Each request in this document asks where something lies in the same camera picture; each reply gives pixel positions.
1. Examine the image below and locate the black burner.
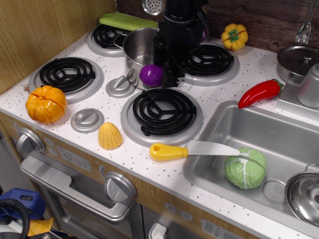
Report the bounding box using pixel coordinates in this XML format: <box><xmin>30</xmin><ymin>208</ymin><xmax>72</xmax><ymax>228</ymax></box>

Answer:
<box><xmin>182</xmin><ymin>43</ymin><xmax>240</xmax><ymax>87</ymax></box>
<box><xmin>28</xmin><ymin>57</ymin><xmax>104</xmax><ymax>104</ymax></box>
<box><xmin>120</xmin><ymin>88</ymin><xmax>203</xmax><ymax>147</ymax></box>
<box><xmin>86</xmin><ymin>24</ymin><xmax>130</xmax><ymax>57</ymax></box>

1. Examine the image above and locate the hanging perforated ladle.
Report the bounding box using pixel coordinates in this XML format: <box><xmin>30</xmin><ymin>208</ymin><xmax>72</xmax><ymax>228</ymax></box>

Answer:
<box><xmin>142</xmin><ymin>0</ymin><xmax>164</xmax><ymax>16</ymax></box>

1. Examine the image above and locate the silver oven door handle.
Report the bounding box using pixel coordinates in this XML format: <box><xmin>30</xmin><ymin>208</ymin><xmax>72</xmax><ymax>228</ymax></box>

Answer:
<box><xmin>20</xmin><ymin>156</ymin><xmax>130</xmax><ymax>225</ymax></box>

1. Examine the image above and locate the red toy chili pepper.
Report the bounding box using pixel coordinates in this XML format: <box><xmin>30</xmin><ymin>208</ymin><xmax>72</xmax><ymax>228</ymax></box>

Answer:
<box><xmin>238</xmin><ymin>79</ymin><xmax>284</xmax><ymax>109</ymax></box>

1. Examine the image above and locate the green toy cabbage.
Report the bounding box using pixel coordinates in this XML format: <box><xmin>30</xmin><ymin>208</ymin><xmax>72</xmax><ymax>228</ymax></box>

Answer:
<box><xmin>223</xmin><ymin>147</ymin><xmax>267</xmax><ymax>190</ymax></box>

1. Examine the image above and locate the silver pan with lid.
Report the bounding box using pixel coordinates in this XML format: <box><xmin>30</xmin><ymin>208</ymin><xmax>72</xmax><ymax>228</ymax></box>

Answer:
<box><xmin>277</xmin><ymin>46</ymin><xmax>319</xmax><ymax>86</ymax></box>

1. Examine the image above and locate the oven clock display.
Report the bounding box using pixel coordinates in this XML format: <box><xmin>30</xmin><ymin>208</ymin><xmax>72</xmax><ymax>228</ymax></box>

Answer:
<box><xmin>57</xmin><ymin>146</ymin><xmax>91</xmax><ymax>172</ymax></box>

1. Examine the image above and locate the yellow toy bell pepper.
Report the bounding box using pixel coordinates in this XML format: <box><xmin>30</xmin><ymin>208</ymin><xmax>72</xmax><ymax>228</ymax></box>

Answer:
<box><xmin>221</xmin><ymin>23</ymin><xmax>248</xmax><ymax>51</ymax></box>

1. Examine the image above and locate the orange toy pumpkin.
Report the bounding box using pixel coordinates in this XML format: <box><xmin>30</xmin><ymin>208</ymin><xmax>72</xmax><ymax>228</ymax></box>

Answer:
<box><xmin>25</xmin><ymin>86</ymin><xmax>68</xmax><ymax>124</ymax></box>

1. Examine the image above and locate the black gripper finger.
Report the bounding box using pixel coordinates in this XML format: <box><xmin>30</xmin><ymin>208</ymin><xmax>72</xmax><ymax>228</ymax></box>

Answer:
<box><xmin>161</xmin><ymin>62</ymin><xmax>185</xmax><ymax>88</ymax></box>

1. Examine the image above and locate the silver stove knob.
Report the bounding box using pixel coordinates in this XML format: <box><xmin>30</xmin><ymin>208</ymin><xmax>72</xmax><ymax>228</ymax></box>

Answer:
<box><xmin>106</xmin><ymin>76</ymin><xmax>135</xmax><ymax>99</ymax></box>
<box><xmin>71</xmin><ymin>109</ymin><xmax>104</xmax><ymax>133</ymax></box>

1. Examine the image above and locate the back right black burner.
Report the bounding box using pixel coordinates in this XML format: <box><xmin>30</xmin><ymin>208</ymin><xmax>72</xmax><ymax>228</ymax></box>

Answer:
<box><xmin>182</xmin><ymin>43</ymin><xmax>240</xmax><ymax>87</ymax></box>

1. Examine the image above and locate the right oven front knob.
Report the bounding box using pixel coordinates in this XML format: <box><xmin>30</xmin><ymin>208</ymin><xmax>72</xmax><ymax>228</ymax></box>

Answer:
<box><xmin>104</xmin><ymin>171</ymin><xmax>137</xmax><ymax>203</ymax></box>

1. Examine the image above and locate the oven knob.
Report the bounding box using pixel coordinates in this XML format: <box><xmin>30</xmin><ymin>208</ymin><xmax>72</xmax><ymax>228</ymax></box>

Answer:
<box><xmin>104</xmin><ymin>171</ymin><xmax>137</xmax><ymax>203</ymax></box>
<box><xmin>16</xmin><ymin>127</ymin><xmax>46</xmax><ymax>155</ymax></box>

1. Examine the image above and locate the hanging glass utensil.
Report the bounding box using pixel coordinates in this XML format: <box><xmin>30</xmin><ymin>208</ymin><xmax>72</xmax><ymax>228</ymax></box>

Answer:
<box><xmin>295</xmin><ymin>0</ymin><xmax>319</xmax><ymax>44</ymax></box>

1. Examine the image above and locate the front right black burner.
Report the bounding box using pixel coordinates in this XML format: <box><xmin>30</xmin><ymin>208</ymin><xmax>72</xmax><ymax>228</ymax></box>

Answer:
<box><xmin>120</xmin><ymin>88</ymin><xmax>203</xmax><ymax>147</ymax></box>

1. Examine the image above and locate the lower silver stove knob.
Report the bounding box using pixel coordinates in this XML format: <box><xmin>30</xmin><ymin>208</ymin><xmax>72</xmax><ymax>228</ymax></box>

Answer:
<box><xmin>71</xmin><ymin>109</ymin><xmax>104</xmax><ymax>133</ymax></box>

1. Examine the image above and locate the steel pot in sink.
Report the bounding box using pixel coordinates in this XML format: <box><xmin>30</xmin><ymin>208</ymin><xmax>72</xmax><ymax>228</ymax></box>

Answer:
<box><xmin>284</xmin><ymin>164</ymin><xmax>319</xmax><ymax>227</ymax></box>

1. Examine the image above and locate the front left black burner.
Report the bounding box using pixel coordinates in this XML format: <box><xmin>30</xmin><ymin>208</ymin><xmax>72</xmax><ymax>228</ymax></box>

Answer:
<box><xmin>28</xmin><ymin>57</ymin><xmax>104</xmax><ymax>104</ymax></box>

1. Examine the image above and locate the purple toy eggplant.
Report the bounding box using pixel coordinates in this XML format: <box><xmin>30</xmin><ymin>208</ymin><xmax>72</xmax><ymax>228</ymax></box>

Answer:
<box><xmin>139</xmin><ymin>65</ymin><xmax>163</xmax><ymax>87</ymax></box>

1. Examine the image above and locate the purple striped toy onion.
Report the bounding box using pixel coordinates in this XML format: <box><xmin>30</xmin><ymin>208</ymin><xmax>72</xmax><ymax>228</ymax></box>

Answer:
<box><xmin>201</xmin><ymin>27</ymin><xmax>209</xmax><ymax>42</ymax></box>

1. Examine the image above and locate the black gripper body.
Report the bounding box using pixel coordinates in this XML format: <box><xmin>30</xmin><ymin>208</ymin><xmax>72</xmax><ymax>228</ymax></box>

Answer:
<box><xmin>154</xmin><ymin>17</ymin><xmax>207</xmax><ymax>67</ymax></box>

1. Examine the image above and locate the yellow toy corn piece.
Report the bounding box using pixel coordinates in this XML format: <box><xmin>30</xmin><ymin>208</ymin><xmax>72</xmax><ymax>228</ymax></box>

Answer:
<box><xmin>98</xmin><ymin>122</ymin><xmax>123</xmax><ymax>150</ymax></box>

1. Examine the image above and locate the silver metal cup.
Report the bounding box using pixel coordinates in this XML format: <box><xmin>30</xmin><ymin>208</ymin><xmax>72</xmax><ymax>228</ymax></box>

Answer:
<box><xmin>297</xmin><ymin>64</ymin><xmax>319</xmax><ymax>108</ymax></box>

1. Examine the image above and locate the blue object with cable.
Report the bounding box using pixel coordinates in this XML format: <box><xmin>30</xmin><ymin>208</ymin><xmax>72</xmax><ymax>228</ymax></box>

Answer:
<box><xmin>0</xmin><ymin>188</ymin><xmax>46</xmax><ymax>239</ymax></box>

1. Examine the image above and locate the left oven front knob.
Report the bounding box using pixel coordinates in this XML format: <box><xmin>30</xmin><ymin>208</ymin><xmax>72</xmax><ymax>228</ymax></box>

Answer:
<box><xmin>16</xmin><ymin>127</ymin><xmax>46</xmax><ymax>155</ymax></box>

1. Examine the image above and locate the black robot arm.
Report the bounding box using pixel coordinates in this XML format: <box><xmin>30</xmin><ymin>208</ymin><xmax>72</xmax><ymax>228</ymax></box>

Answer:
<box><xmin>153</xmin><ymin>0</ymin><xmax>209</xmax><ymax>88</ymax></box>

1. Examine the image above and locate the upper silver stove knob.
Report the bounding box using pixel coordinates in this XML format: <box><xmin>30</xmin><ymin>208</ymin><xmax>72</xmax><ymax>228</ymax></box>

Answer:
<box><xmin>106</xmin><ymin>76</ymin><xmax>135</xmax><ymax>99</ymax></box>

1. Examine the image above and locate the yellow handled toy knife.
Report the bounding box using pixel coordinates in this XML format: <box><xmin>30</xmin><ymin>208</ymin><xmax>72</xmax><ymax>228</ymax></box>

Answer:
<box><xmin>150</xmin><ymin>141</ymin><xmax>240</xmax><ymax>161</ymax></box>

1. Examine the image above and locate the back left black burner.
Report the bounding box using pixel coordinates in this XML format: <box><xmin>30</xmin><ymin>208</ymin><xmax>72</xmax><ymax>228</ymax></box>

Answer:
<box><xmin>86</xmin><ymin>24</ymin><xmax>130</xmax><ymax>57</ymax></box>

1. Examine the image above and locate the green cutting board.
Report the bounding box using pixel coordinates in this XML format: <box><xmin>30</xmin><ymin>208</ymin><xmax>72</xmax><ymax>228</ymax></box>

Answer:
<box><xmin>99</xmin><ymin>12</ymin><xmax>158</xmax><ymax>31</ymax></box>

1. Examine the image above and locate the stainless steel pot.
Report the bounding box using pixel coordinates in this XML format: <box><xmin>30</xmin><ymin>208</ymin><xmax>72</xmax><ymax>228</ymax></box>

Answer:
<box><xmin>113</xmin><ymin>28</ymin><xmax>161</xmax><ymax>90</ymax></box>

